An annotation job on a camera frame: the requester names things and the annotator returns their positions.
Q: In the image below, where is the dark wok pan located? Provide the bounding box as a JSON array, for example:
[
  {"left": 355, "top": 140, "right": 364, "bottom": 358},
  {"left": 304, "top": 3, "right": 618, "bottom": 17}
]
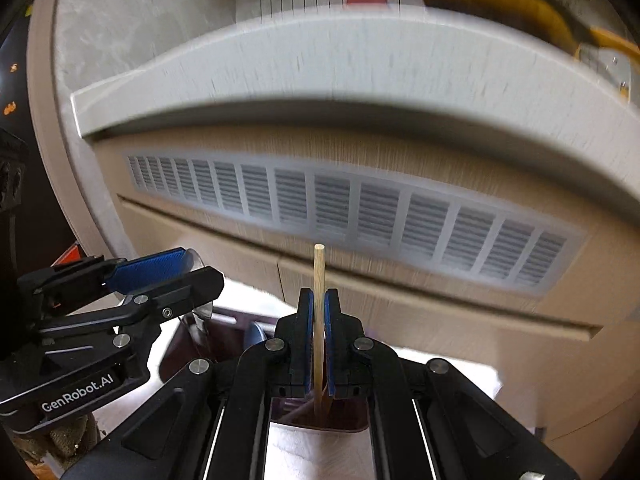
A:
[{"left": 423, "top": 0, "right": 598, "bottom": 54}]

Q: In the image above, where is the blue plastic spoon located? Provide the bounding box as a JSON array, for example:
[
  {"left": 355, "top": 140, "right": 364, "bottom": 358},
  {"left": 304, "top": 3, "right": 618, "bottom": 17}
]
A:
[{"left": 243, "top": 322, "right": 268, "bottom": 349}]

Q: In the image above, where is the purple plastic utensil bin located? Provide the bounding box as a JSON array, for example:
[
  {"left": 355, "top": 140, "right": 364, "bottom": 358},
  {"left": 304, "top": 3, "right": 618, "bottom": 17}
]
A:
[{"left": 160, "top": 308, "right": 369, "bottom": 432}]

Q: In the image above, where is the grey ventilation grille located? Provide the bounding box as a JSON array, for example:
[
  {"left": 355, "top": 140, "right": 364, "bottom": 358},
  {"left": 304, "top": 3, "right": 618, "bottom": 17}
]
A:
[{"left": 124, "top": 148, "right": 585, "bottom": 295}]

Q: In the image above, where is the dark translucent plastic spoon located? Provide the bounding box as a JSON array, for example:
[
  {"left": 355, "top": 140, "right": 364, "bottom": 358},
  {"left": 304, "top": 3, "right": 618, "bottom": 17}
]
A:
[{"left": 182, "top": 248, "right": 214, "bottom": 335}]

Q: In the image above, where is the white kitchen countertop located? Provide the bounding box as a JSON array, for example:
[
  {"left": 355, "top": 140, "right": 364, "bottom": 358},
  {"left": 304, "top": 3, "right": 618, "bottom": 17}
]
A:
[{"left": 70, "top": 6, "right": 639, "bottom": 221}]

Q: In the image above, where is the wooden chopstick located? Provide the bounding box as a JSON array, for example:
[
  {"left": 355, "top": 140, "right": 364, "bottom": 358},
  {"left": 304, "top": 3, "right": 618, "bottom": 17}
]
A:
[{"left": 312, "top": 243, "right": 326, "bottom": 420}]

